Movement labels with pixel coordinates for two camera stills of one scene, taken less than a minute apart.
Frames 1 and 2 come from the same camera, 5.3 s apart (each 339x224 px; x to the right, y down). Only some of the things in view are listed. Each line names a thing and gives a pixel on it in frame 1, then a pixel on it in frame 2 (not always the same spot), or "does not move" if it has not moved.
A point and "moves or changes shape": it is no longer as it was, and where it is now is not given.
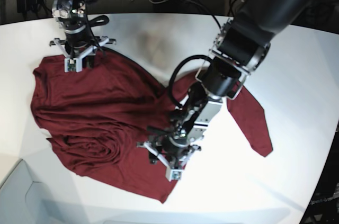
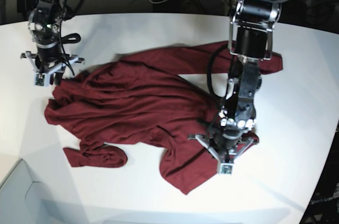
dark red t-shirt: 97,121 moves or changes shape
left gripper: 80,45 to 48,59
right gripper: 174,152 to 226,144
